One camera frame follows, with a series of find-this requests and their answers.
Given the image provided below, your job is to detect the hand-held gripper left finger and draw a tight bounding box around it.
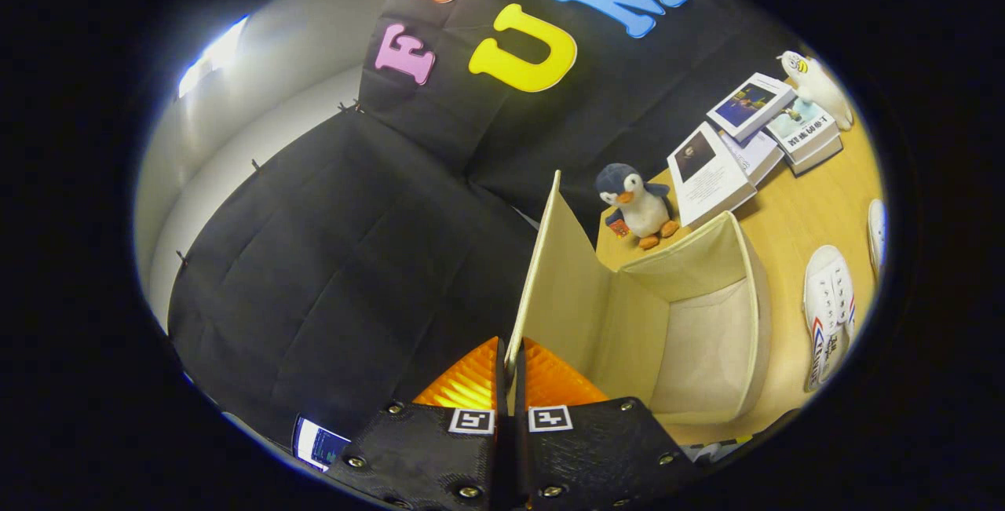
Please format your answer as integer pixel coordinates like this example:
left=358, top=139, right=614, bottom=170
left=326, top=336, right=511, bottom=511

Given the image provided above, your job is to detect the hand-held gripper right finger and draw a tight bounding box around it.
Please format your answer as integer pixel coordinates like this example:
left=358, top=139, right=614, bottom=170
left=514, top=336, right=700, bottom=511

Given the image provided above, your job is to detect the beige fabric storage box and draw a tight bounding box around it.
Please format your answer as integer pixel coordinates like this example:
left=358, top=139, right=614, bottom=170
left=505, top=171, right=772, bottom=427

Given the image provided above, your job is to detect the white canvas shoe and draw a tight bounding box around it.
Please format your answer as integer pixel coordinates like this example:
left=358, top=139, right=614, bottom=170
left=867, top=199, right=888, bottom=280
left=802, top=245, right=857, bottom=392

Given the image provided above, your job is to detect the lit screen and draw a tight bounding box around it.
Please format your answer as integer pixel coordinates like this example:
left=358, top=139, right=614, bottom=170
left=292, top=415, right=352, bottom=473

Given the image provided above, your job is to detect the black backdrop cloth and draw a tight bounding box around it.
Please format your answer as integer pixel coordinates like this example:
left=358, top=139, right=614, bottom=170
left=167, top=0, right=794, bottom=449

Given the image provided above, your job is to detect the grey penguin plush toy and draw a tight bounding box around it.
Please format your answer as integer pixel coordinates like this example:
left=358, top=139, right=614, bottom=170
left=594, top=163, right=681, bottom=250

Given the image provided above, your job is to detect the book with dark portrait cover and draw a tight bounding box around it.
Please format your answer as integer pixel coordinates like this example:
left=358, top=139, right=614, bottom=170
left=667, top=122, right=758, bottom=229

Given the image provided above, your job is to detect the white book with text cover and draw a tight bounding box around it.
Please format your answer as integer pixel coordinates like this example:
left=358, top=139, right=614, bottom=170
left=718, top=128, right=784, bottom=186

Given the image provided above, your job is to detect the white book under teal book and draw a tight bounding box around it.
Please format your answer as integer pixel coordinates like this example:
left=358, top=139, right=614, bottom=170
left=789, top=137, right=845, bottom=176

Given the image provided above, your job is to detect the book with blue picture cover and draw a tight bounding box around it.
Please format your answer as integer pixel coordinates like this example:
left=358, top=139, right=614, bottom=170
left=706, top=72, right=798, bottom=143

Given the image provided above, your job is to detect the book with teal cover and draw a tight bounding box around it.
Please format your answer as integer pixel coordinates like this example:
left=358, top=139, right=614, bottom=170
left=766, top=97, right=839, bottom=162

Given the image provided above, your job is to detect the white duck plush toy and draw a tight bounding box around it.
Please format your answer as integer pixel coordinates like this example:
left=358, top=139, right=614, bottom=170
left=777, top=50, right=854, bottom=132

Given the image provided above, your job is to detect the bright ceiling light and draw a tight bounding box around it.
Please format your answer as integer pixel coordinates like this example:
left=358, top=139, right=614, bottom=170
left=177, top=15, right=250, bottom=100

